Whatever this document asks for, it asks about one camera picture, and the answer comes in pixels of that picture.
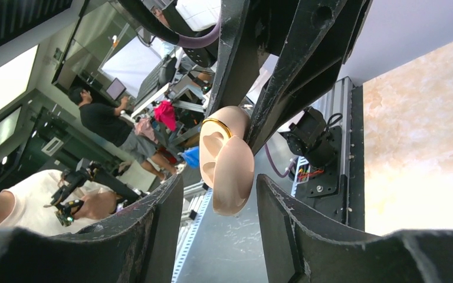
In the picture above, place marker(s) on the beige earbud charging case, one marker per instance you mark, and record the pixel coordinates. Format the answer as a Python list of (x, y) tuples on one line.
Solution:
[(226, 161)]

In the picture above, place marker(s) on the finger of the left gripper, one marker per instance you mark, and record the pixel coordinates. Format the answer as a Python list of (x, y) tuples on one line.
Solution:
[(237, 64), (320, 40)]

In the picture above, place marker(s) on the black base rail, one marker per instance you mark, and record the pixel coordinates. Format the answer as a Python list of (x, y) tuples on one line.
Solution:
[(328, 174)]

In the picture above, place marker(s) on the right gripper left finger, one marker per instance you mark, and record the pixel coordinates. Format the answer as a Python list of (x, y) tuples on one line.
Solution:
[(137, 244)]

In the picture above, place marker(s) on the person in black shirt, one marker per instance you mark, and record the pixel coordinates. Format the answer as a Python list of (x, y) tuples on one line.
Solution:
[(105, 121)]

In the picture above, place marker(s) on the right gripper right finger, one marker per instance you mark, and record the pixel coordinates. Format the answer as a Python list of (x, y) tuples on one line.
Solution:
[(302, 245)]

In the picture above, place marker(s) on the person in white shirt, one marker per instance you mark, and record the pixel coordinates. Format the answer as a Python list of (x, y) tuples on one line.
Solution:
[(25, 204)]

